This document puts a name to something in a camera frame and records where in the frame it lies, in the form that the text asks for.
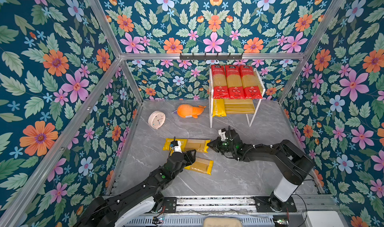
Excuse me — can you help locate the round pink alarm clock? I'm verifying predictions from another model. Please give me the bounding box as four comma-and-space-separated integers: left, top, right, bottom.
148, 110, 166, 129

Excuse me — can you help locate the red spaghetti bag front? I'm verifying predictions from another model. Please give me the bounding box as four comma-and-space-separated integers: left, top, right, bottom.
211, 65, 230, 99

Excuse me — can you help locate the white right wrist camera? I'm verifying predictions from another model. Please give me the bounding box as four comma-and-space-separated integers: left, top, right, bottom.
218, 129, 227, 142

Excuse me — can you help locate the yellow pastatime bag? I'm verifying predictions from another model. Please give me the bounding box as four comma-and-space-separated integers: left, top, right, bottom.
213, 99, 227, 117
185, 157, 214, 175
163, 138, 211, 153

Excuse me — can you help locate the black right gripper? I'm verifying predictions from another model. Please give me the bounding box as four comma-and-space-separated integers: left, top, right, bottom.
206, 137, 236, 155

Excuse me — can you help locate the beige padded object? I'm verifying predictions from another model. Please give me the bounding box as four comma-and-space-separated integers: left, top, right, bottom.
203, 217, 243, 227

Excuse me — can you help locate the red spaghetti bag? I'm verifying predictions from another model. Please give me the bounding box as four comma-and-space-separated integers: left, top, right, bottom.
211, 65, 230, 99
240, 66, 262, 99

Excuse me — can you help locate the yellow Pastatime bag top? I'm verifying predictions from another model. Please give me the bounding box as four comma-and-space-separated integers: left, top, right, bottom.
213, 99, 227, 117

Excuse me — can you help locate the white wooden two-tier shelf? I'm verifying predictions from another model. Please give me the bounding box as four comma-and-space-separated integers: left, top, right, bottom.
209, 67, 266, 127

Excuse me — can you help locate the red spaghetti bag under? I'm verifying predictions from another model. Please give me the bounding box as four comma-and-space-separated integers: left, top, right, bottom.
225, 65, 245, 99

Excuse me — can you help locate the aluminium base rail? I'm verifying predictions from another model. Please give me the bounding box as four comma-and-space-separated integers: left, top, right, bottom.
98, 195, 337, 216

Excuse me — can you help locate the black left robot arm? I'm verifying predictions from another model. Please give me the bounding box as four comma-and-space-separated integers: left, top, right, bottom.
74, 150, 196, 227

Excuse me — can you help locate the black hook rail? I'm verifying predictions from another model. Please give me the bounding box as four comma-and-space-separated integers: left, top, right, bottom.
179, 53, 243, 61

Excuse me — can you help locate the orange plush whale toy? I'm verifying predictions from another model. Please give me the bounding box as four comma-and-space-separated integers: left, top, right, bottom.
173, 104, 206, 119

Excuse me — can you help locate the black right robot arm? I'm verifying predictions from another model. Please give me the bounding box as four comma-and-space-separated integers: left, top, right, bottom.
207, 128, 314, 205

